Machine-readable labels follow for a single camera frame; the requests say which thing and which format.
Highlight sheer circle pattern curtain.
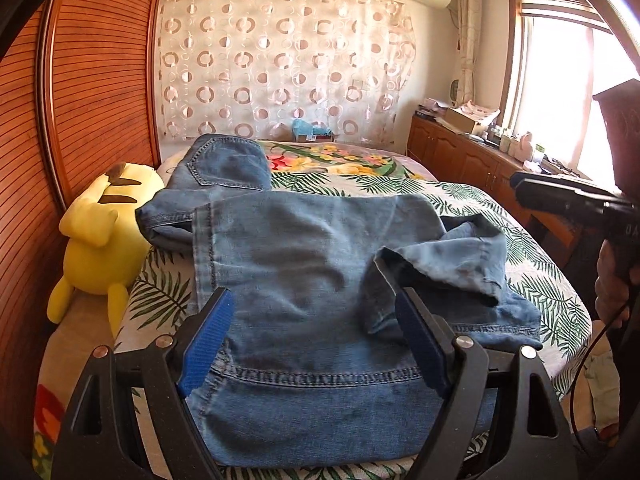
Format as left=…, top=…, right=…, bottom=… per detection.
left=157, top=0, right=418, bottom=143

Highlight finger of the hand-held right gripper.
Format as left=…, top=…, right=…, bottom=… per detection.
left=510, top=171, right=626, bottom=226

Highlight pink floral cloth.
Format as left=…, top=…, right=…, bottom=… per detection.
left=460, top=101, right=501, bottom=126

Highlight brown cardboard box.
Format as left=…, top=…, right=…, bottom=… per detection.
left=442, top=107, right=483, bottom=133

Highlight blue denim pants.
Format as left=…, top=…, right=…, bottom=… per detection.
left=136, top=133, right=543, bottom=470

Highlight person's right hand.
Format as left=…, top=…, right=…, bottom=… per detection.
left=594, top=240, right=632, bottom=331

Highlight yellow plush toy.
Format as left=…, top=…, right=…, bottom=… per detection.
left=46, top=161, right=166, bottom=336

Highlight long wooden cabinet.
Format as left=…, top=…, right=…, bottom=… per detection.
left=407, top=112, right=596, bottom=271

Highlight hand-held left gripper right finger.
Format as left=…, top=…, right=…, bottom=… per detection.
left=394, top=287, right=581, bottom=480

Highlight thin black cable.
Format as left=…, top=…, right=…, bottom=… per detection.
left=569, top=319, right=618, bottom=456

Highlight wooden framed window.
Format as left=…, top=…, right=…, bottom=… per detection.
left=500, top=0, right=640, bottom=191

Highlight small blue plush toy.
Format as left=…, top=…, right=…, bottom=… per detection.
left=291, top=120, right=333, bottom=137

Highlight pale cloth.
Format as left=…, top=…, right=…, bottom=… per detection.
left=585, top=350, right=618, bottom=441

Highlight pale floral window curtain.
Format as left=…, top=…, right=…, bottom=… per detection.
left=454, top=0, right=483, bottom=111

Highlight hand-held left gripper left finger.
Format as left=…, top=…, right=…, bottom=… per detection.
left=52, top=287, right=236, bottom=480

